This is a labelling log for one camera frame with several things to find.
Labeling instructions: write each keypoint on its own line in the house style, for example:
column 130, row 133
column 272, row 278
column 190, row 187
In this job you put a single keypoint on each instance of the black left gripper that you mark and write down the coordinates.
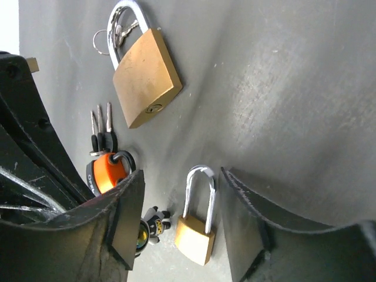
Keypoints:
column 38, row 179

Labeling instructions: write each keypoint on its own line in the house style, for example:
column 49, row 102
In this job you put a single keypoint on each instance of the silver key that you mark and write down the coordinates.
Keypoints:
column 120, row 34

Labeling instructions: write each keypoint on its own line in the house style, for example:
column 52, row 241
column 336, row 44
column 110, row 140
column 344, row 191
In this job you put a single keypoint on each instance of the large brass padlock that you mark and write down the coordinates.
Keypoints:
column 145, row 78

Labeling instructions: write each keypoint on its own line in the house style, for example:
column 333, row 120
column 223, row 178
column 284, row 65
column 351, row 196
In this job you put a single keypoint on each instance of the small brass padlock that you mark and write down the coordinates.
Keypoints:
column 194, row 238

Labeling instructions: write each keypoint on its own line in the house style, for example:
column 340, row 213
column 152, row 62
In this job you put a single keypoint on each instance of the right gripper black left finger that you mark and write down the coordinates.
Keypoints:
column 95, row 241

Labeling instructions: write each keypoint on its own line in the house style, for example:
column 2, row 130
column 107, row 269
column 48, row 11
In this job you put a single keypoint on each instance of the small padlock keys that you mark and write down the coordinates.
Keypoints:
column 103, row 138

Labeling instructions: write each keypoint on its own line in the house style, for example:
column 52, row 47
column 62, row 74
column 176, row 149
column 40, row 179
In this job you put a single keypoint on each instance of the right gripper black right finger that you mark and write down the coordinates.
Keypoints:
column 266, row 241

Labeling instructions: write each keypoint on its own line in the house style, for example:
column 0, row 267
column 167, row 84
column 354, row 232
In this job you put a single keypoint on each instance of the black white keychain charm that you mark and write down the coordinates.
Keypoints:
column 152, row 225

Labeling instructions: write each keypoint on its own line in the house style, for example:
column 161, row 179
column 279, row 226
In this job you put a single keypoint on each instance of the orange black hook lock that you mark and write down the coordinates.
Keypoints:
column 104, row 173

